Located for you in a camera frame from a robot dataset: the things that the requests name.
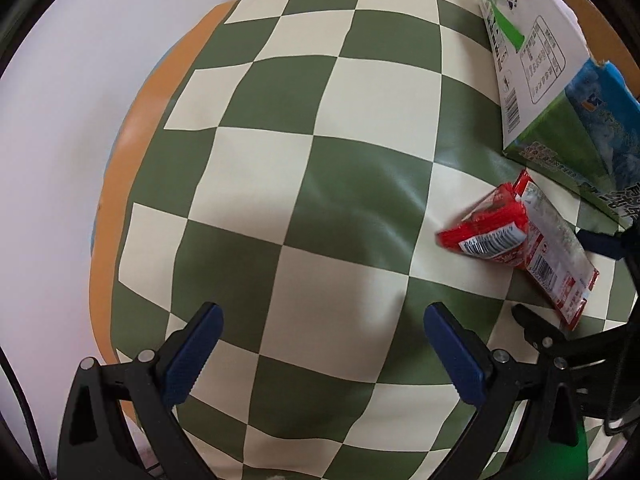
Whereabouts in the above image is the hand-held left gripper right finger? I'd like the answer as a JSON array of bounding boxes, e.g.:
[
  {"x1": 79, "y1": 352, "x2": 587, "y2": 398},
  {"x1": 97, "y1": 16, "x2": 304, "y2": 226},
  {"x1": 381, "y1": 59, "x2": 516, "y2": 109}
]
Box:
[{"x1": 423, "y1": 302, "x2": 588, "y2": 480}]

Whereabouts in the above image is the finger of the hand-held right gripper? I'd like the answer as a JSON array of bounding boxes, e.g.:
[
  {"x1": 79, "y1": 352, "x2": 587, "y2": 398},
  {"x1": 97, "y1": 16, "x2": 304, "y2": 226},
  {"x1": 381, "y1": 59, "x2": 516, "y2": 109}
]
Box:
[
  {"x1": 575, "y1": 222, "x2": 640, "y2": 261},
  {"x1": 511, "y1": 304, "x2": 608, "y2": 361}
]

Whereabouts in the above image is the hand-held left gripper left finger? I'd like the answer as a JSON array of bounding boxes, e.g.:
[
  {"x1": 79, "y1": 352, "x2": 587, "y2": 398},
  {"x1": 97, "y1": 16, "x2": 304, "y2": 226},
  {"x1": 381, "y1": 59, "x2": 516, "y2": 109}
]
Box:
[{"x1": 57, "y1": 302, "x2": 224, "y2": 480}]

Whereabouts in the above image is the white and red snack packet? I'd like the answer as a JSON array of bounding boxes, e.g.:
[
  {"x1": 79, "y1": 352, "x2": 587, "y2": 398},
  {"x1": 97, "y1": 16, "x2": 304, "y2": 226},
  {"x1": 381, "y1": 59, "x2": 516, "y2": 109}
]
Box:
[{"x1": 512, "y1": 169, "x2": 601, "y2": 332}]

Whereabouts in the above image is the small red snack packet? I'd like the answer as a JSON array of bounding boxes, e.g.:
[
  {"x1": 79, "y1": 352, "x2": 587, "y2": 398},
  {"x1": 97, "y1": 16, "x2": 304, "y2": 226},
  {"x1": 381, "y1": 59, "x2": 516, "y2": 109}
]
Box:
[{"x1": 436, "y1": 182, "x2": 531, "y2": 261}]

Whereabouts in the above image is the printed cardboard box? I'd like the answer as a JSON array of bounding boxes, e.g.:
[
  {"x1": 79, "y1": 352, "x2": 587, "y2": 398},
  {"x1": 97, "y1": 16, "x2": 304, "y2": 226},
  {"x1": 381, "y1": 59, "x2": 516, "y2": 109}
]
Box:
[{"x1": 479, "y1": 0, "x2": 640, "y2": 233}]

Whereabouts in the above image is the green checkered tablecloth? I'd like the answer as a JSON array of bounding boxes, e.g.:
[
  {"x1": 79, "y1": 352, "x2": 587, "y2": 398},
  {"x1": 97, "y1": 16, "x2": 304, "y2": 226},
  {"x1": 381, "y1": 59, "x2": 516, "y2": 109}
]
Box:
[{"x1": 89, "y1": 0, "x2": 640, "y2": 480}]

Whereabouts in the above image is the black cable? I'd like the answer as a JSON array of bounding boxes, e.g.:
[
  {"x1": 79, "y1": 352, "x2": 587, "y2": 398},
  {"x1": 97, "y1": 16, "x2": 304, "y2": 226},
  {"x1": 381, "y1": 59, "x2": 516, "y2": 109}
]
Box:
[{"x1": 0, "y1": 347, "x2": 51, "y2": 480}]

